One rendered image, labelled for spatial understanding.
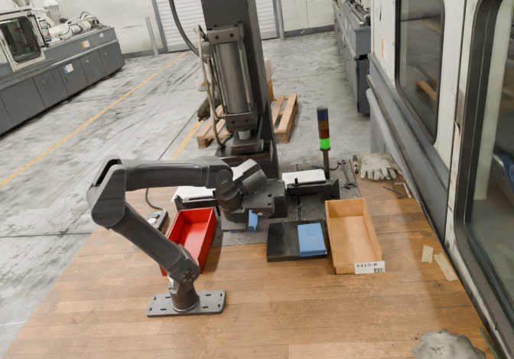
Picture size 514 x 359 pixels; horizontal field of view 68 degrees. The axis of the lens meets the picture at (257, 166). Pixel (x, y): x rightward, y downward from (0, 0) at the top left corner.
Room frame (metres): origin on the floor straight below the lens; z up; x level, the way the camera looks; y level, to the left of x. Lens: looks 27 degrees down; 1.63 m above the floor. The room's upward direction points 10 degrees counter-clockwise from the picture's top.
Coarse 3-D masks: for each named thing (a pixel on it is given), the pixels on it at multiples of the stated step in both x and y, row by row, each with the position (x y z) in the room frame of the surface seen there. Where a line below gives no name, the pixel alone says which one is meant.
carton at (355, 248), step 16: (336, 208) 0.99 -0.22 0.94; (352, 208) 0.98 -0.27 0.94; (336, 224) 0.95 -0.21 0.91; (352, 224) 0.94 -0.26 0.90; (368, 224) 0.89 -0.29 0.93; (336, 240) 0.88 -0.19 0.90; (352, 240) 0.87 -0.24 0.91; (368, 240) 0.85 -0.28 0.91; (336, 256) 0.81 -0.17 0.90; (352, 256) 0.80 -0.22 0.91; (368, 256) 0.79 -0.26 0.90; (336, 272) 0.75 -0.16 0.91; (352, 272) 0.74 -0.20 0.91; (368, 272) 0.74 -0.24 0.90; (384, 272) 0.73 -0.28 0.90
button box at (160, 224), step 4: (148, 188) 1.40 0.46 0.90; (148, 204) 1.27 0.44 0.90; (156, 208) 1.23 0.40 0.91; (160, 208) 1.21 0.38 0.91; (152, 212) 1.17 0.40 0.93; (156, 212) 1.16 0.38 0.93; (160, 212) 1.16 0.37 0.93; (164, 212) 1.15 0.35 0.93; (148, 216) 1.15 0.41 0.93; (160, 216) 1.13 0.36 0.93; (164, 216) 1.13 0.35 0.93; (160, 220) 1.10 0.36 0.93; (164, 220) 1.12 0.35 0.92; (152, 224) 1.09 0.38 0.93; (156, 224) 1.08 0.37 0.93; (160, 224) 1.08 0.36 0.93; (164, 224) 1.11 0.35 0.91; (156, 228) 1.06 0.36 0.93; (160, 228) 1.07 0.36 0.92
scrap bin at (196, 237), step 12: (180, 216) 1.08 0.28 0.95; (192, 216) 1.09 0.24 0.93; (204, 216) 1.09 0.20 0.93; (180, 228) 1.05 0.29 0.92; (192, 228) 1.06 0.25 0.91; (204, 228) 1.05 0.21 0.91; (180, 240) 1.01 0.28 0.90; (192, 240) 1.00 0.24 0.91; (204, 240) 0.92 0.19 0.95; (192, 252) 0.94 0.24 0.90; (204, 252) 0.90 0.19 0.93; (204, 264) 0.87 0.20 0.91
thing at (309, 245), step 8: (304, 224) 0.95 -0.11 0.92; (312, 224) 0.95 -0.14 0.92; (304, 232) 0.92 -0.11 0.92; (320, 232) 0.90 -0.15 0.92; (304, 240) 0.88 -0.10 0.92; (312, 240) 0.87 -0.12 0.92; (320, 240) 0.87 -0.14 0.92; (304, 248) 0.84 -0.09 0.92; (312, 248) 0.84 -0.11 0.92; (320, 248) 0.83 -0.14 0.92
